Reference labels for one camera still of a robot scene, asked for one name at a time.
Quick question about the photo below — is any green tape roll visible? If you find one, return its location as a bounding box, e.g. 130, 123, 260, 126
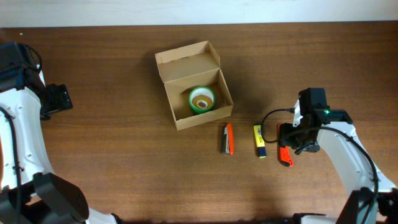
188, 86, 216, 114

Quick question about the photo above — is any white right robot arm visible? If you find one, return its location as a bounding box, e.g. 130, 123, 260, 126
278, 88, 397, 223

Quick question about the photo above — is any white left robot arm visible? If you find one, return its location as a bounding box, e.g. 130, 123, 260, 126
1, 42, 123, 224

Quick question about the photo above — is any yellow highlighter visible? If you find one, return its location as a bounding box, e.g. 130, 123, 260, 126
253, 124, 267, 158

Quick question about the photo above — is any red stapler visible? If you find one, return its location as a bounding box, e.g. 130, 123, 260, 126
221, 123, 234, 155

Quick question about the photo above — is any yellow tape roll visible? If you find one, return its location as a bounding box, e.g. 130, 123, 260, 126
191, 95, 214, 110

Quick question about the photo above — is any red utility knife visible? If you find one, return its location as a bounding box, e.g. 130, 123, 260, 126
277, 140, 294, 167

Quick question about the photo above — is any brown cardboard box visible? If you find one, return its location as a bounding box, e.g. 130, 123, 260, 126
155, 41, 234, 130

